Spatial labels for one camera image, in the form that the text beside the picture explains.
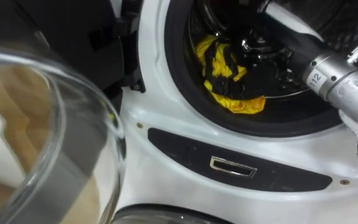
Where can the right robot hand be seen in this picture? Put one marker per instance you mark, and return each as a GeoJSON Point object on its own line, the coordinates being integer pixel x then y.
{"type": "Point", "coordinates": [286, 37]}

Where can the yellow and black garment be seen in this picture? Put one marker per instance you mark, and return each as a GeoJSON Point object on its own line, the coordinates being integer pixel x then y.
{"type": "Point", "coordinates": [221, 63]}

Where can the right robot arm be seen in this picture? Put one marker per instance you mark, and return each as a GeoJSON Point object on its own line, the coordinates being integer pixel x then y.
{"type": "Point", "coordinates": [350, 90]}

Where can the white washing machine tower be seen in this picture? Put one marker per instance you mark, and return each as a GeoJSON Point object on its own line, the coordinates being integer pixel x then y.
{"type": "Point", "coordinates": [172, 177]}

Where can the glass washing machine door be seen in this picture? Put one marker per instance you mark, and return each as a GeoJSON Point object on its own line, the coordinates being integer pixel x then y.
{"type": "Point", "coordinates": [57, 130]}

